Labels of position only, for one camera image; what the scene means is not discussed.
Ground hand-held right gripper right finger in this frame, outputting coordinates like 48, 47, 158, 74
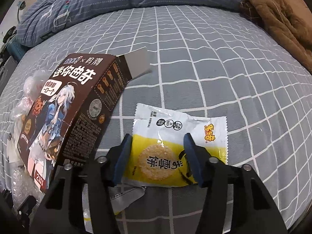
183, 133, 289, 234

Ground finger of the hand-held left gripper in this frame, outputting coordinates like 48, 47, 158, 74
0, 188, 13, 215
16, 195, 37, 227

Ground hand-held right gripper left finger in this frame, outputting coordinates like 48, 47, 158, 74
29, 134, 133, 234

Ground yellow white cracker packet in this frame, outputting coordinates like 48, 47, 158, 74
121, 103, 228, 188

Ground brown cookie box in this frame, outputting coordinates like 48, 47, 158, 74
23, 47, 153, 195

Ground clear bubble wrap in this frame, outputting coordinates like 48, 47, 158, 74
10, 166, 47, 207

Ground silver foil wrapper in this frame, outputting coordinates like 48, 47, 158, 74
82, 184, 147, 221

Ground white crumpled plastic wrapper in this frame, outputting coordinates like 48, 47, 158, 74
5, 95, 33, 164

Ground grey suitcase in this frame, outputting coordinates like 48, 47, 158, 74
0, 56, 17, 95

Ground teal suitcase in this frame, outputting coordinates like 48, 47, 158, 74
6, 38, 31, 62

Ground brown fleece jacket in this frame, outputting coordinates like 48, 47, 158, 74
240, 0, 312, 74

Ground teal desk lamp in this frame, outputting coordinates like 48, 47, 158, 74
16, 0, 28, 27

